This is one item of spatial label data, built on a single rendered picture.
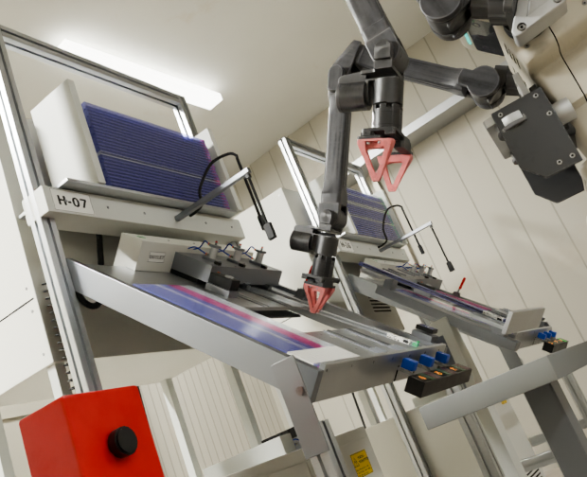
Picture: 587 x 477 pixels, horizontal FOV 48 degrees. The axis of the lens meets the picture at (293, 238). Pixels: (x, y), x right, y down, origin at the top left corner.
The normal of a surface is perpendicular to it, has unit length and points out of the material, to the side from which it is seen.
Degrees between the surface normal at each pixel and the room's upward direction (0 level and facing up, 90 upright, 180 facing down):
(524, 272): 90
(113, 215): 90
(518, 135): 90
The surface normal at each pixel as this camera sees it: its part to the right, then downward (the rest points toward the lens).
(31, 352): -0.52, -0.08
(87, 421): 0.77, -0.47
